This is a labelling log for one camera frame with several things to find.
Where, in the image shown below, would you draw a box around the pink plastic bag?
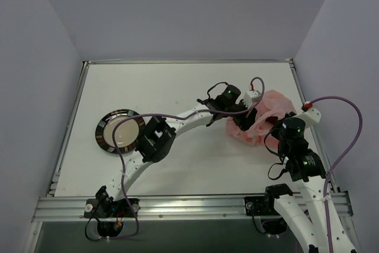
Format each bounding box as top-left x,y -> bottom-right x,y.
226,89 -> 296,146

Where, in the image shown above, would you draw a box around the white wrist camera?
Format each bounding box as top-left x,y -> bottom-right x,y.
294,101 -> 322,129
242,90 -> 262,109

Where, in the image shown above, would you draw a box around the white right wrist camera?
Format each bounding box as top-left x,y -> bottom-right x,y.
294,101 -> 322,129

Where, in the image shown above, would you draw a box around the aluminium front rail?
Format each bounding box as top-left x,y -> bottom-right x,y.
31,191 -> 355,223

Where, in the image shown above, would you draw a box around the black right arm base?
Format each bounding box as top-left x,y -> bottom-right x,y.
244,184 -> 293,236

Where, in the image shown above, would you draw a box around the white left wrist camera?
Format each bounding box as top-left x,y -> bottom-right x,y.
242,90 -> 262,109

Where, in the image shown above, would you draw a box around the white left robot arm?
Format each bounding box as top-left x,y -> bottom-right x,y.
95,84 -> 262,217

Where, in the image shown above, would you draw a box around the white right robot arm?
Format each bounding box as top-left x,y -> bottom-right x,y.
263,108 -> 357,252

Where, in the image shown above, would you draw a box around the black rimmed round plate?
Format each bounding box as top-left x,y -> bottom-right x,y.
95,109 -> 146,154

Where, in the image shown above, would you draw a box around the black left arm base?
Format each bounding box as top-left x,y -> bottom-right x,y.
83,186 -> 140,242

